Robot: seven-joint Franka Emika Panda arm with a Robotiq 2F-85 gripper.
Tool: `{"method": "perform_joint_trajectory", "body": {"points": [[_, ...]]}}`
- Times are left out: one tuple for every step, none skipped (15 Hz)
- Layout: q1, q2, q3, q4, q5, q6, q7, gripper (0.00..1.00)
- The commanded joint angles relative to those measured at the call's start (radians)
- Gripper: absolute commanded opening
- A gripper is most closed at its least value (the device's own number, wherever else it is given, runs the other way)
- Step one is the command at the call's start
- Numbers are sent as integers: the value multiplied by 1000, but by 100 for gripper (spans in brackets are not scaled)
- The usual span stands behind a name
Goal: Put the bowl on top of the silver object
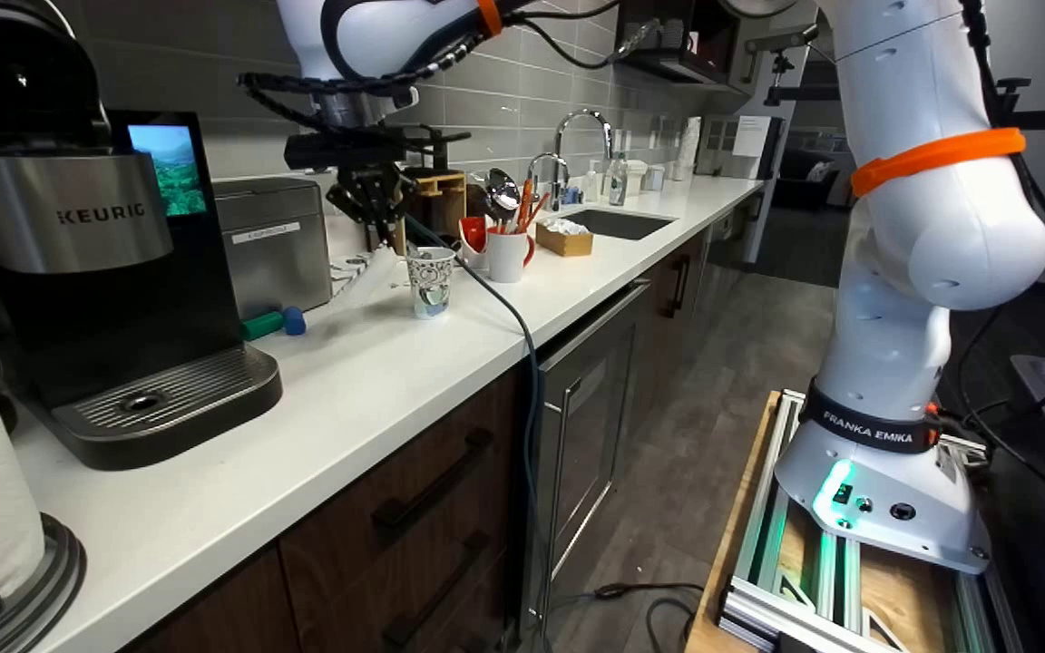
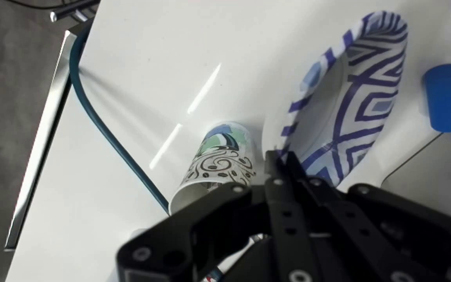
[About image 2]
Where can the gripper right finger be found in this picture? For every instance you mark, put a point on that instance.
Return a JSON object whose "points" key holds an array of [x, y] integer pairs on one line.
{"points": [[397, 219]]}

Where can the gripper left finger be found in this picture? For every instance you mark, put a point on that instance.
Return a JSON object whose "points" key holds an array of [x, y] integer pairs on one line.
{"points": [[210, 219]]}

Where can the blue patterned paper bowl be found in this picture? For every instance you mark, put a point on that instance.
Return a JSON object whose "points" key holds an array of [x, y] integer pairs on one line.
{"points": [[360, 98]]}

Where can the patterned paper cup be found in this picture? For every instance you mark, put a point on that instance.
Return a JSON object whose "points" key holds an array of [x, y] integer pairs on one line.
{"points": [[221, 156]]}

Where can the blue plastic cup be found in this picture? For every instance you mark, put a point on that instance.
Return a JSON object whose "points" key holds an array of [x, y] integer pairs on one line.
{"points": [[444, 98]]}

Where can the chrome metal tube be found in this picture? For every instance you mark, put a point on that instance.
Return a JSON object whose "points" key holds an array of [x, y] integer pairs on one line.
{"points": [[69, 12]]}

